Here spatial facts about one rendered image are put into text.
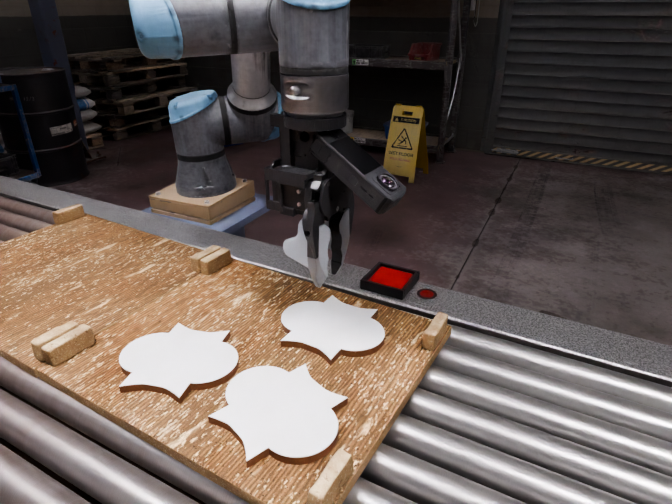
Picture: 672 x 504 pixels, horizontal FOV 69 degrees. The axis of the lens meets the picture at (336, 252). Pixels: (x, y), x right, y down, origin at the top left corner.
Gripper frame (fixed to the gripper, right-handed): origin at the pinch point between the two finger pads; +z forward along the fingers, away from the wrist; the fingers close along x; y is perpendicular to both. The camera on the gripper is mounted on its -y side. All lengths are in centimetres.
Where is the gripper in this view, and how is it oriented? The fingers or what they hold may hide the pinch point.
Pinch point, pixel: (331, 272)
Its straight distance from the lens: 63.2
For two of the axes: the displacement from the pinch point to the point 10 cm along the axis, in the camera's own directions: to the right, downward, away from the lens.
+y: -8.6, -2.3, 4.6
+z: 0.0, 8.9, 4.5
